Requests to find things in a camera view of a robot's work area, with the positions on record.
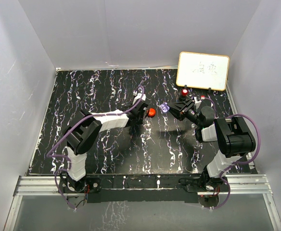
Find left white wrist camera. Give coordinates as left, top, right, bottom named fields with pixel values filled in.
left=133, top=91, right=146, bottom=104

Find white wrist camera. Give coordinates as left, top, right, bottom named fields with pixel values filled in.
left=133, top=91, right=146, bottom=104
left=193, top=96, right=205, bottom=107

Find red round disc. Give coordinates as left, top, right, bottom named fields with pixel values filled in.
left=147, top=108, right=156, bottom=118

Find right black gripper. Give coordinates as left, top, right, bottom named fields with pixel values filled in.
left=166, top=99, right=203, bottom=127

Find white board with frame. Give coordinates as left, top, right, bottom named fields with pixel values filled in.
left=176, top=51, right=230, bottom=91

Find purple earbud charging case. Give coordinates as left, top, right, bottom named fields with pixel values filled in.
left=160, top=102, right=170, bottom=113

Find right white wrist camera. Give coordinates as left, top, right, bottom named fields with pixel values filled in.
left=193, top=96, right=205, bottom=107

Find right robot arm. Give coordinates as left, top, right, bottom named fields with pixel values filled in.
left=160, top=98, right=256, bottom=191

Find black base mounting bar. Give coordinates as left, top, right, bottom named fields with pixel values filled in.
left=86, top=174, right=204, bottom=203

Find aluminium frame rail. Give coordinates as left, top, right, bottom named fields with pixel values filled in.
left=4, top=174, right=281, bottom=231

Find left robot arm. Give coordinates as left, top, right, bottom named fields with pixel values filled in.
left=65, top=99, right=149, bottom=192

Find red emergency stop button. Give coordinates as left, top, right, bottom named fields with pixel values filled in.
left=179, top=89, right=189, bottom=102

